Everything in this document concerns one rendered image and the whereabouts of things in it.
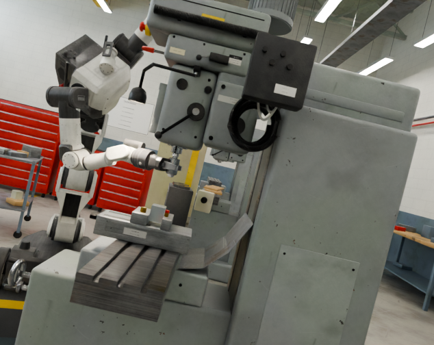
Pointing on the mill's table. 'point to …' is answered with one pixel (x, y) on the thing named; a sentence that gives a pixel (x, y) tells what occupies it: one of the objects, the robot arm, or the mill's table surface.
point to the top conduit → (206, 21)
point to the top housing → (216, 37)
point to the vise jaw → (139, 216)
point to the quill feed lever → (196, 109)
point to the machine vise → (133, 233)
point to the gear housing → (176, 50)
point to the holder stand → (179, 202)
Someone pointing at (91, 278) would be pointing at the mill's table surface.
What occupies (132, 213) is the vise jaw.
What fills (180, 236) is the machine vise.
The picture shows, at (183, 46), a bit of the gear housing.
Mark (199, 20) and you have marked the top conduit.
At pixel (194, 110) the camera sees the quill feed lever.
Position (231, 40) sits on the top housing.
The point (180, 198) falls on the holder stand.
